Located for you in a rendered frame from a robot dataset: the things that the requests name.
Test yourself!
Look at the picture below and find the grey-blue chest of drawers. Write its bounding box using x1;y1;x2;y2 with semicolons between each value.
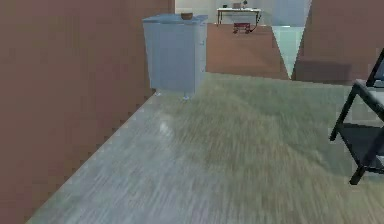
142;13;209;102

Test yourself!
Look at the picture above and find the white table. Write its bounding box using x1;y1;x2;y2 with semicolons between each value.
216;7;262;27

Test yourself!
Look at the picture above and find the red toy cart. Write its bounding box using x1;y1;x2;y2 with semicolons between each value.
232;22;252;35

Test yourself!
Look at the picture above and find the black laptop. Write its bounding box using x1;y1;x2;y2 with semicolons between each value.
365;48;384;89

